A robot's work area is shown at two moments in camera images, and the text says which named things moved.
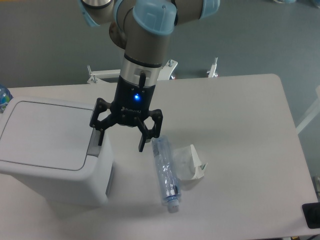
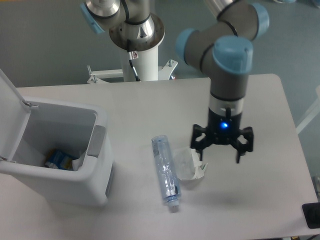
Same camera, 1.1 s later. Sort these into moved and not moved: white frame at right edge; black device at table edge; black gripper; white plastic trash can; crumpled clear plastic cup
Moved: black gripper; white plastic trash can
Not moved: crumpled clear plastic cup; black device at table edge; white frame at right edge
